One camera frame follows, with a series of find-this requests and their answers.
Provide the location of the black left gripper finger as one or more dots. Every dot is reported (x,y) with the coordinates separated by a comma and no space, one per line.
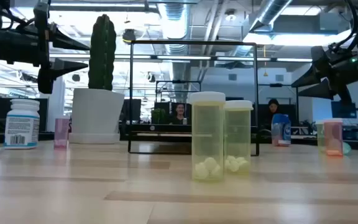
(64,40)
(51,73)

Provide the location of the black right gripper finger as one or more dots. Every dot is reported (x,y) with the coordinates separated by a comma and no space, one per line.
(322,90)
(311,77)

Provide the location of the pale green pill vial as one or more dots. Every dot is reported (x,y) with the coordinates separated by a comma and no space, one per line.
(319,137)

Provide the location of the pink orange pill vial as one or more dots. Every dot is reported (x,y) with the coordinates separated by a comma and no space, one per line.
(333,137)

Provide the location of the blue capped bottle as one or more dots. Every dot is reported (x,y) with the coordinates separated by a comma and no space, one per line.
(281,129)

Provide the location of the white labelled medicine bottle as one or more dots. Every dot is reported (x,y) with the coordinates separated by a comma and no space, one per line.
(22,127)

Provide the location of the yellow pill vial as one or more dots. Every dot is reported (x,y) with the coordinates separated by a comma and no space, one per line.
(208,137)
(239,137)

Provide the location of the black ceiling spotlight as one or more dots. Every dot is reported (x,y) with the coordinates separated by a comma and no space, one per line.
(129,35)
(76,77)
(151,77)

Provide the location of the tall green cactus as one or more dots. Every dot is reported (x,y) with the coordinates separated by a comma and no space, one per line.
(102,53)

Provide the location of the white plant pot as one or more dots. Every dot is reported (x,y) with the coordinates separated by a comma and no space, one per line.
(95,112)

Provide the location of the small green plant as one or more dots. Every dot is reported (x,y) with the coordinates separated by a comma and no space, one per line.
(158,116)

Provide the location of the dark wall monitor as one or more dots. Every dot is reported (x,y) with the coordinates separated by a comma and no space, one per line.
(343,112)

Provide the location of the black background frame rig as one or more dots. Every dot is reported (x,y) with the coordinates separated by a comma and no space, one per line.
(275,85)

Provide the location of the black aluminium table frame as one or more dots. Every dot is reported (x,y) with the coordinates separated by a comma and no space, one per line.
(47,137)

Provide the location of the silver spiral ventilation duct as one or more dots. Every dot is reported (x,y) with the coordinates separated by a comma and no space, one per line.
(272,11)
(176,21)

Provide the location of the black frame wooden shelf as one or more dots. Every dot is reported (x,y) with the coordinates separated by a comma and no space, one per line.
(160,128)

